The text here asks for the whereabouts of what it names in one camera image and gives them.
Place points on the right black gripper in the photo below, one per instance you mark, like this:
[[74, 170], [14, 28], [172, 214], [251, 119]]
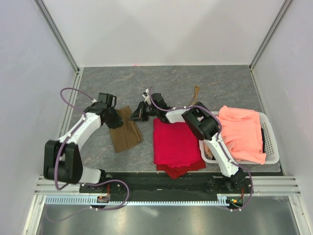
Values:
[[137, 114]]

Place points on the white plastic basket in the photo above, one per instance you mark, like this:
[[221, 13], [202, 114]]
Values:
[[270, 145]]

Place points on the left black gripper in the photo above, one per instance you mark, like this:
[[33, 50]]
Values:
[[118, 121]]

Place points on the grey slotted cable duct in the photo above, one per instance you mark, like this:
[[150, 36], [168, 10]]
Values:
[[97, 201]]

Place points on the gold spoon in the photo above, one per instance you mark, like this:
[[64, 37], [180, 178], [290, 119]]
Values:
[[196, 91]]

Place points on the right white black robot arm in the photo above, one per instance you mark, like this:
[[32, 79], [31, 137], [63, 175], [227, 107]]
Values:
[[204, 125]]

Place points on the patterned cloth in basket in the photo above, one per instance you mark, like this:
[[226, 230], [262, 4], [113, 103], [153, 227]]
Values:
[[208, 153]]

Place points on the right aluminium corner post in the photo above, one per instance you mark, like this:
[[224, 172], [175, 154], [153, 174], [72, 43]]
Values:
[[270, 33]]

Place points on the black cloth in basket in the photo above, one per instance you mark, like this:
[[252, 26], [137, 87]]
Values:
[[263, 140]]

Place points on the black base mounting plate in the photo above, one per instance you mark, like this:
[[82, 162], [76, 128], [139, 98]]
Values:
[[152, 186]]

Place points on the salmon pink cloth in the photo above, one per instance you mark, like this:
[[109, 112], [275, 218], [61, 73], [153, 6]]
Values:
[[241, 132]]

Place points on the aluminium corner post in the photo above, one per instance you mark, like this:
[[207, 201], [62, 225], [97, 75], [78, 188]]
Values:
[[270, 33], [56, 33]]

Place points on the dark red cloth underneath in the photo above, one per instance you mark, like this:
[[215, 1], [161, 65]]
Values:
[[176, 172]]

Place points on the brown fabric napkin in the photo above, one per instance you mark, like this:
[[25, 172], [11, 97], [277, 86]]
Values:
[[128, 135]]

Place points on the red folded cloth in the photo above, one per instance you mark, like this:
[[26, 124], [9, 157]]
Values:
[[175, 145]]

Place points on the left aluminium corner post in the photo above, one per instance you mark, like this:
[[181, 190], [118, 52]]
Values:
[[56, 33]]

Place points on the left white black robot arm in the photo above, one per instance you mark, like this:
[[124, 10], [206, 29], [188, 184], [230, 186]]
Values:
[[62, 158]]

